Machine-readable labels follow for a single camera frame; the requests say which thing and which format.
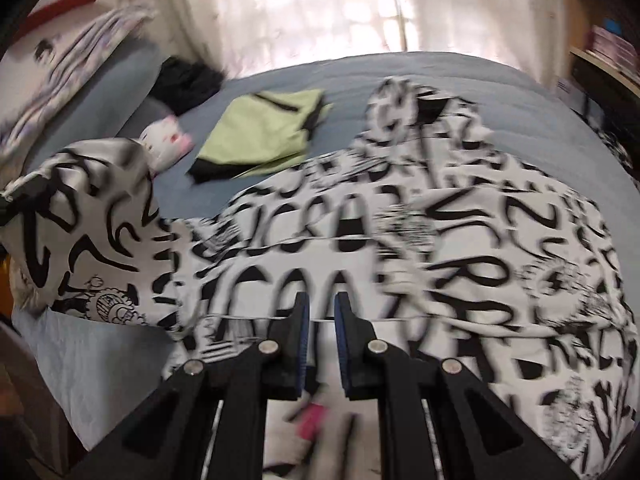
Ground black white graffiti print garment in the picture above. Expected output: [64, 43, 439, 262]
[1, 78, 639, 479]

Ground blue-grey bed cover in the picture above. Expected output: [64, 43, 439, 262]
[13, 52, 639, 449]

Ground pink white plush toy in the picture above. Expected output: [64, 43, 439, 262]
[138, 115, 194, 176]

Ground green and black folded garment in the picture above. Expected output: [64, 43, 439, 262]
[189, 89, 332, 183]

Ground black fluffy garment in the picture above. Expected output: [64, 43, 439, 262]
[150, 56, 226, 116]

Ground purple floral folded quilt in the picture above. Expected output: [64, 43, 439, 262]
[1, 2, 156, 165]

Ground white box with red lid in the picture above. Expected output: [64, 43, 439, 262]
[1, 0, 110, 122]

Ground wooden shelf unit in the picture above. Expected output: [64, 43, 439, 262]
[554, 6, 639, 129]

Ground pink boxes on shelf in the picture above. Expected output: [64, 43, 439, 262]
[586, 25, 638, 73]

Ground white floral curtain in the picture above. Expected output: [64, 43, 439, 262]
[117, 0, 567, 86]

